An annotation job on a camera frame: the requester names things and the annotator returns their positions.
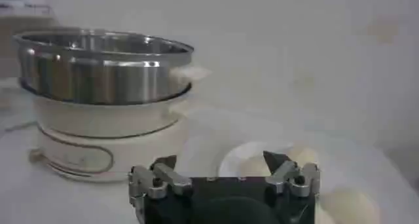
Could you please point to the steel steamer with white base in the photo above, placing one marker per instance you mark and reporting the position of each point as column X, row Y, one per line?
column 98, row 81

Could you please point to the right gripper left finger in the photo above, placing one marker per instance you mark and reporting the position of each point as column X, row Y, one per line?
column 170, row 177

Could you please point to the white round plate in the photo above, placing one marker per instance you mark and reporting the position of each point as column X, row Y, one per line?
column 234, row 156

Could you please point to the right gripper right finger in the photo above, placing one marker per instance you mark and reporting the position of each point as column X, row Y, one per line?
column 284, row 176

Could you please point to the white steamed bun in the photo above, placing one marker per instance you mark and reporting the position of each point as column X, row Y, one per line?
column 352, row 207
column 306, row 154

